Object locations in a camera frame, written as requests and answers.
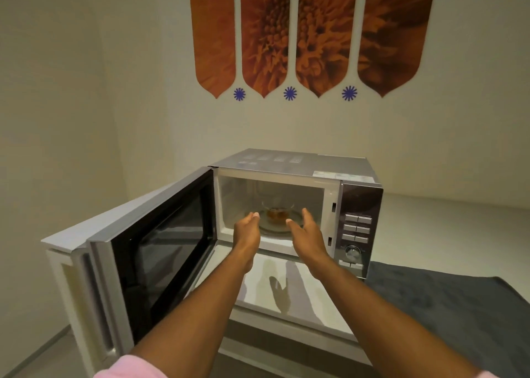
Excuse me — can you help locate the person's right hand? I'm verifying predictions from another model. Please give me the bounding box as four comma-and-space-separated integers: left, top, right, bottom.
285, 207, 330, 268

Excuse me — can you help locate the person's left hand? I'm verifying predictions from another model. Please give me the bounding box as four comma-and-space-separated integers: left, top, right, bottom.
232, 211, 262, 266

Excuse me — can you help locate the glass bowl with food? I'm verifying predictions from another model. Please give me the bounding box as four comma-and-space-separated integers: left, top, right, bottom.
261, 199, 295, 226

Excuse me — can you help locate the silver microwave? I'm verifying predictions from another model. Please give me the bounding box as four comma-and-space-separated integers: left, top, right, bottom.
86, 148, 384, 360

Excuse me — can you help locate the dark grey cloth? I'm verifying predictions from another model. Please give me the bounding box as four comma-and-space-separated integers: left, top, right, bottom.
364, 261, 530, 378

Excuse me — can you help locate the person's right forearm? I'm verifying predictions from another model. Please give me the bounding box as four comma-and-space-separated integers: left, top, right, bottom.
308, 254, 483, 378

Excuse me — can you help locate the person's left forearm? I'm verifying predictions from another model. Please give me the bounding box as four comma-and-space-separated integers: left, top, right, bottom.
130, 251, 256, 378

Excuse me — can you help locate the pink left sleeve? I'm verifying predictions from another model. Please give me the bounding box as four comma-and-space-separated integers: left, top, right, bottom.
93, 355, 168, 378

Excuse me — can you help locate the orange flower centre wall panel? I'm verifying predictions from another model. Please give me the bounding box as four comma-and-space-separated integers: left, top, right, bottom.
240, 0, 292, 99
295, 0, 358, 99

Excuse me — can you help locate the orange dark petal wall panel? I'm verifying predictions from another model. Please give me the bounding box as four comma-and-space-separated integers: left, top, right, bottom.
357, 0, 438, 98

